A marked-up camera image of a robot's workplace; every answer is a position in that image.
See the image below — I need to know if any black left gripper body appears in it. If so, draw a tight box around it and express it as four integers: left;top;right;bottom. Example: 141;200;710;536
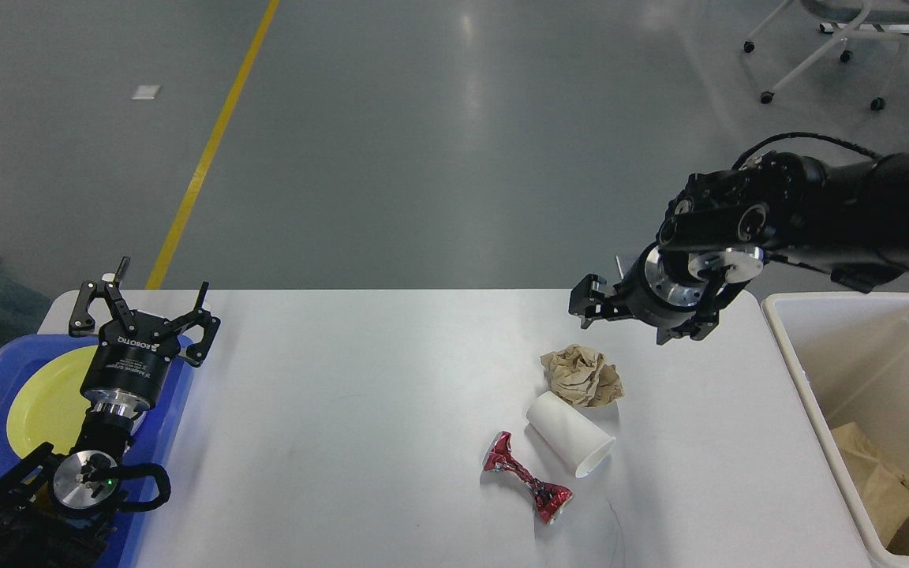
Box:
80;327;181;418

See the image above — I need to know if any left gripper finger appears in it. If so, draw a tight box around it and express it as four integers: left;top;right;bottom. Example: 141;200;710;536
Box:
69;256;133;338
151;282;222;368

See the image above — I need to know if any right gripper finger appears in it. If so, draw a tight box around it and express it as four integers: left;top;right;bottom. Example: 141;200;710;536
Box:
656;308;721;346
567;274;635;330

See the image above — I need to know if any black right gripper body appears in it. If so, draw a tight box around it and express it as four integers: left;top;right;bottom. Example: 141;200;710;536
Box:
620;245;723;328

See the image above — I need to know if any brown paper ball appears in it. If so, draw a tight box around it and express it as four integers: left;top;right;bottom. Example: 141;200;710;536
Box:
540;344;624;409

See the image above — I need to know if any yellow plastic plate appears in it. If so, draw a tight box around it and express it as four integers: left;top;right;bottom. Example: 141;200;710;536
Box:
5;346;96;459

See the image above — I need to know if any white paper cup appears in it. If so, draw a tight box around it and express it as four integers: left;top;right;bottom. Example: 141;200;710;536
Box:
526;391;616;479

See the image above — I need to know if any large brown paper bag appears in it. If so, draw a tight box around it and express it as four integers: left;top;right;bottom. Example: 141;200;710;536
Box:
831;423;909;547

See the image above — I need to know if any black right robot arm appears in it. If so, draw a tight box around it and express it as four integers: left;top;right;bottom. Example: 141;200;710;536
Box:
567;140;909;345

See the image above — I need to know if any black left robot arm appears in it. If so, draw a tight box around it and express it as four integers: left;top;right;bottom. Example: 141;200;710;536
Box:
0;258;221;567

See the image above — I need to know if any blue plastic tray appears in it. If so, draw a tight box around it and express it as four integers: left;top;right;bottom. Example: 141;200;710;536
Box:
0;334;194;567

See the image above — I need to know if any white plastic bin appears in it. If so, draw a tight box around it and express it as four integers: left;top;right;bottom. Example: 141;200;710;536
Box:
762;292;909;567

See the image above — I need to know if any crushed red can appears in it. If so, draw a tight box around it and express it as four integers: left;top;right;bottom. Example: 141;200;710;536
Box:
482;431;574;525

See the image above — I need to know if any white office chair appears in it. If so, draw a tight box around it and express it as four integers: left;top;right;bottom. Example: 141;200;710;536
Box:
760;1;909;112

